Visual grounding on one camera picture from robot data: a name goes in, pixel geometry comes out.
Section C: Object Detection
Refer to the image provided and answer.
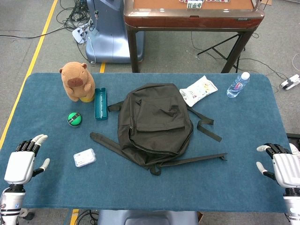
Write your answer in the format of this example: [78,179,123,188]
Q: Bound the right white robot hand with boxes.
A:
[256,143,300,189]

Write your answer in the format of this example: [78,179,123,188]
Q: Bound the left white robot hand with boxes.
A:
[4,134,51,186]

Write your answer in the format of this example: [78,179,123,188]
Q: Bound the black backpack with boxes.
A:
[90,83,228,176]

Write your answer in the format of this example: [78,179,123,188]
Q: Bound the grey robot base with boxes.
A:
[97,210,199,225]

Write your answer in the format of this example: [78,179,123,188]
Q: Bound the white shoe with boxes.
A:
[289,142,300,155]

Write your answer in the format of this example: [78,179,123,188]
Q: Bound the clear plastic box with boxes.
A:
[73,148,97,168]

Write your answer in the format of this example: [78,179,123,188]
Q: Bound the green ball black band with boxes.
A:
[67,112,83,128]

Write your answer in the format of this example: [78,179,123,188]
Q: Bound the clear water bottle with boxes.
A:
[226,71,251,99]

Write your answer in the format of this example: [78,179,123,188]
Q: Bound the brown capybara plush toy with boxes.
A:
[59,61,96,102]

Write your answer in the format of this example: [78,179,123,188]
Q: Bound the teal plastic tray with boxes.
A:
[94,87,109,121]

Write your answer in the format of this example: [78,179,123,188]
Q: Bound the white snack packet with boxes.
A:
[179,75,218,107]

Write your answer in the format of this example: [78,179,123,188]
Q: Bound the blue felt table cover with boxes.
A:
[0,72,296,213]

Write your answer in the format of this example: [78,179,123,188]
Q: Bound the white power strip with plugs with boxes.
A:
[71,22,93,44]

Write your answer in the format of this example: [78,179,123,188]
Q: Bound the brown mahjong table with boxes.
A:
[123,0,265,74]

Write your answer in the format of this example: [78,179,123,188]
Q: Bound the upright mahjong tile row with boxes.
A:
[187,0,203,9]

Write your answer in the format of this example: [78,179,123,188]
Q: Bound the thin black floor cable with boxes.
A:
[191,31,291,82]

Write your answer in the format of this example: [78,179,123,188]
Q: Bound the long black floor cable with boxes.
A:
[0,24,73,40]

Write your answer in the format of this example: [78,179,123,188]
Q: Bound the thin white cable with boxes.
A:
[87,22,97,64]

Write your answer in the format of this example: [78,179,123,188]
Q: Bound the blue-grey machine pedestal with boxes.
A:
[85,0,145,63]

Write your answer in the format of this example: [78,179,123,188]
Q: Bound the black cable bundle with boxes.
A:
[56,0,94,31]

